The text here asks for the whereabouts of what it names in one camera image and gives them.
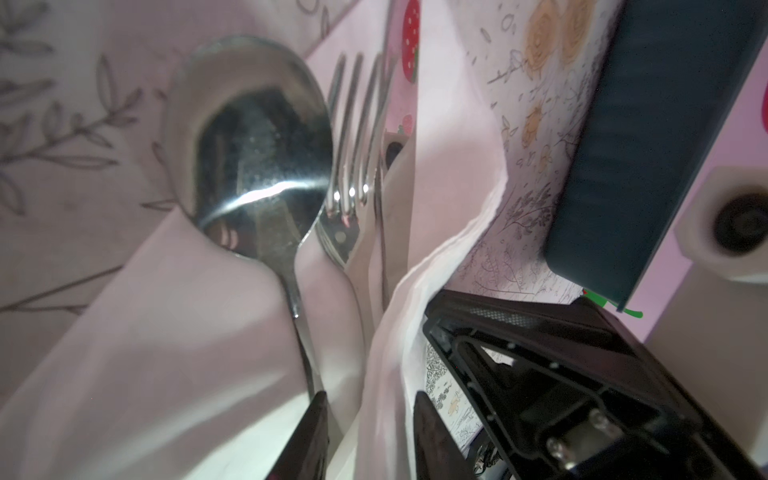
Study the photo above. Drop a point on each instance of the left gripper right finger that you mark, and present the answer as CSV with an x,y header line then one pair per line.
x,y
437,456

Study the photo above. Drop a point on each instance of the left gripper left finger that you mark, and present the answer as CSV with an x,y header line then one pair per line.
x,y
305,455

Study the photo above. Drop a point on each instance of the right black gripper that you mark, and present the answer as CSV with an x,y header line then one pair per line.
x,y
564,391

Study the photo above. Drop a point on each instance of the white paper napkin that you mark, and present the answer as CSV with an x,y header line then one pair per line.
x,y
186,365

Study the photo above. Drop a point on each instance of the silver fork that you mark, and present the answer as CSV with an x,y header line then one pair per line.
x,y
346,219

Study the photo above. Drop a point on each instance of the silver table knife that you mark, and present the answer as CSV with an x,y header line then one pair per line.
x,y
397,167

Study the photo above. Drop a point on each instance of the silver spoon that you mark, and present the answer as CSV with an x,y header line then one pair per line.
x,y
247,146

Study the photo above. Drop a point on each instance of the dark teal plastic bin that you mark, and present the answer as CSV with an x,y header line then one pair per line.
x,y
673,71

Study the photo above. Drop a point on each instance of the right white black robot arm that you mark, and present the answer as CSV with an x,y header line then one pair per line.
x,y
712,339

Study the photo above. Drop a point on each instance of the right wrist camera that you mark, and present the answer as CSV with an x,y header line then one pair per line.
x,y
724,227

